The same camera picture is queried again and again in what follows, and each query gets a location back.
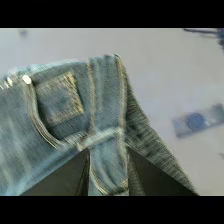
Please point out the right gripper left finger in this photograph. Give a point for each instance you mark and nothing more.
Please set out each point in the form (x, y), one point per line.
(66, 180)

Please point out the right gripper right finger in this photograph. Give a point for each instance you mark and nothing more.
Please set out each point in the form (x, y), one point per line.
(156, 181)

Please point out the blue jeans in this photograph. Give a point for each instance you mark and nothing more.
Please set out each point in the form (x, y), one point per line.
(60, 110)

